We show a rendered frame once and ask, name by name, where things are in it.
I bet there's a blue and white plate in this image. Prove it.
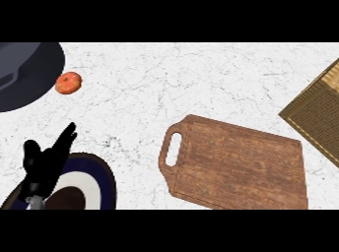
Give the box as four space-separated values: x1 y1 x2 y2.
0 152 118 211

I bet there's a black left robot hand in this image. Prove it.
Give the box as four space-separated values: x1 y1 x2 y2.
19 122 78 202

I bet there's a brown wooden cutting board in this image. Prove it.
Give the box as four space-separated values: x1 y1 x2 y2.
156 113 309 211

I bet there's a brown wicker basket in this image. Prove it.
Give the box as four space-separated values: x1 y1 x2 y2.
278 41 339 182

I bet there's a red tomato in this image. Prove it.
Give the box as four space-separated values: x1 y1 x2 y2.
53 71 82 95

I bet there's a dark grey frying pan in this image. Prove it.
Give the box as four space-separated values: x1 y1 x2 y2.
0 41 66 114

